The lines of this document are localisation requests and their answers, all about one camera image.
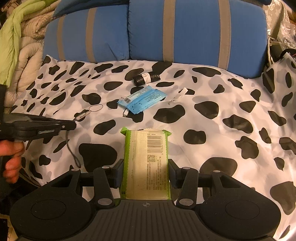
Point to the blue striped cushion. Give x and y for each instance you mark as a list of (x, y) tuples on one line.
[(90, 35), (230, 35)]

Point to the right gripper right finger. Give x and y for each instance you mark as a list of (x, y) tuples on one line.
[(186, 181)]

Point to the cow print blanket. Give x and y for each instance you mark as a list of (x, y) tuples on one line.
[(217, 120)]

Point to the blue tissue pack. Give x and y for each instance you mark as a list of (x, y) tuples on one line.
[(142, 99)]

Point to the black roll white band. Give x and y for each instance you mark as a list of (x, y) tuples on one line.
[(146, 78)]

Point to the clutter pile of bags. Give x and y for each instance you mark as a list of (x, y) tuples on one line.
[(280, 20)]

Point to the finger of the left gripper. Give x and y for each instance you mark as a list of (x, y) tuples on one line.
[(67, 125)]

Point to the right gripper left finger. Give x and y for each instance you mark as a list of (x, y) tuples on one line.
[(104, 179)]

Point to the blue striped cushion left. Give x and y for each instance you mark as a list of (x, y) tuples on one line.
[(90, 35)]

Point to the green wet wipes pack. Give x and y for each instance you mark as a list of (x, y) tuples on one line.
[(145, 170)]

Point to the blue striped cushion right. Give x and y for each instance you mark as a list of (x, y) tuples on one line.
[(230, 35)]

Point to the green and beige quilt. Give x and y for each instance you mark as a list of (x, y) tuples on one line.
[(23, 27)]

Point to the person left hand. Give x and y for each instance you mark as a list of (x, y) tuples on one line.
[(14, 150)]

